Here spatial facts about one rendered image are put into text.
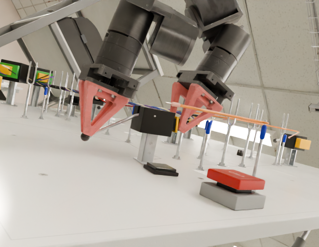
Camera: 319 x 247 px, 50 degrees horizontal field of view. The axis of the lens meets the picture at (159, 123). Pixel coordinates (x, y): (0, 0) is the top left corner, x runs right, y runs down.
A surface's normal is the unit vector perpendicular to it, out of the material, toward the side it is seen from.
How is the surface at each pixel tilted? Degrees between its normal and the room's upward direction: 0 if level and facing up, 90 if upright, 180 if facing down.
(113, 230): 50
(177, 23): 133
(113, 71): 99
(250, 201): 90
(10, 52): 90
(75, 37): 90
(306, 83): 180
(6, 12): 90
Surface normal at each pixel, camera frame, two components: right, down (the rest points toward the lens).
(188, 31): -0.03, 0.50
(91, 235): 0.19, -0.98
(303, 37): -0.71, 0.54
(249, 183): 0.62, 0.16
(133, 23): 0.23, 0.07
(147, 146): 0.44, 0.14
